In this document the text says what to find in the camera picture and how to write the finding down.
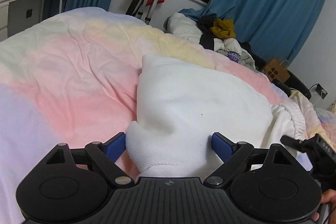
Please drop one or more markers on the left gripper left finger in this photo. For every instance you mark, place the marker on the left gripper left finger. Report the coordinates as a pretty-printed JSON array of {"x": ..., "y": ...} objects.
[{"x": 103, "y": 157}]

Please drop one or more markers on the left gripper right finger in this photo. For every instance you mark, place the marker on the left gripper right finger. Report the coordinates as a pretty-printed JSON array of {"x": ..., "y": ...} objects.
[{"x": 234, "y": 156}]

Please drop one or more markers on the white zip sweatshirt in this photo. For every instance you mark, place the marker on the white zip sweatshirt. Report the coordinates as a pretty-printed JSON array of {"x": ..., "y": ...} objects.
[{"x": 180, "y": 106}]

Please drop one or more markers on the grey white clothes pile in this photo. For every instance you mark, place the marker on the grey white clothes pile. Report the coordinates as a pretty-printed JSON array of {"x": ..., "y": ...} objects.
[{"x": 239, "y": 56}]

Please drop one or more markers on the person hand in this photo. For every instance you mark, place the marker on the person hand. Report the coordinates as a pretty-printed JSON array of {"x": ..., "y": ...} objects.
[{"x": 330, "y": 196}]

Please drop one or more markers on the pastel rainbow duvet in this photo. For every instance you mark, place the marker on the pastel rainbow duvet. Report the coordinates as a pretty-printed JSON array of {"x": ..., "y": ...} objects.
[{"x": 73, "y": 79}]

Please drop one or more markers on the brown paper bag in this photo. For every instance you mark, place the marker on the brown paper bag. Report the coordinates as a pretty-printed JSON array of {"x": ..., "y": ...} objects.
[{"x": 275, "y": 70}]

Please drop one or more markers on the mustard yellow garment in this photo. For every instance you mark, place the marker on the mustard yellow garment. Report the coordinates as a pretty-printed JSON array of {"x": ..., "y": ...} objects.
[{"x": 223, "y": 29}]

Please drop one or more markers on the white puffy jacket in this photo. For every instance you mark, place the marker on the white puffy jacket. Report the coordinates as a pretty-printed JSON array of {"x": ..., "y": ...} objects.
[{"x": 184, "y": 27}]

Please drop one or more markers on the wall power socket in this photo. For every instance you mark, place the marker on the wall power socket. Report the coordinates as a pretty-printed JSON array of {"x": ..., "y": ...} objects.
[{"x": 321, "y": 91}]

